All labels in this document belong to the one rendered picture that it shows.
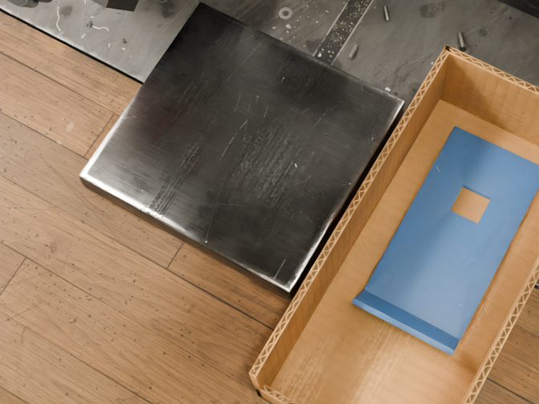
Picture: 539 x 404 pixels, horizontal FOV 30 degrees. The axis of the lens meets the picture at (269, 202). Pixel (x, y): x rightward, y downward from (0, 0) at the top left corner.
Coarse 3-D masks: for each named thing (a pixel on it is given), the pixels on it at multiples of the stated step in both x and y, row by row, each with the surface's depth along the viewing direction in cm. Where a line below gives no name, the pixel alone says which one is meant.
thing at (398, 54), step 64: (0, 0) 77; (64, 0) 77; (192, 0) 76; (256, 0) 76; (320, 0) 76; (384, 0) 75; (448, 0) 75; (128, 64) 75; (384, 64) 73; (512, 64) 73
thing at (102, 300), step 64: (0, 64) 75; (64, 64) 75; (0, 128) 73; (64, 128) 73; (0, 192) 72; (64, 192) 71; (0, 256) 70; (64, 256) 69; (128, 256) 69; (192, 256) 69; (0, 320) 68; (64, 320) 68; (128, 320) 67; (192, 320) 67; (256, 320) 67; (0, 384) 66; (64, 384) 66; (128, 384) 66; (192, 384) 66; (512, 384) 64
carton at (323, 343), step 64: (448, 64) 67; (448, 128) 71; (512, 128) 70; (384, 192) 69; (320, 256) 61; (512, 256) 67; (320, 320) 66; (512, 320) 59; (256, 384) 61; (320, 384) 65; (384, 384) 64; (448, 384) 64
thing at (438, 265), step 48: (480, 144) 70; (432, 192) 68; (480, 192) 68; (528, 192) 68; (432, 240) 67; (480, 240) 67; (384, 288) 66; (432, 288) 66; (480, 288) 66; (432, 336) 63
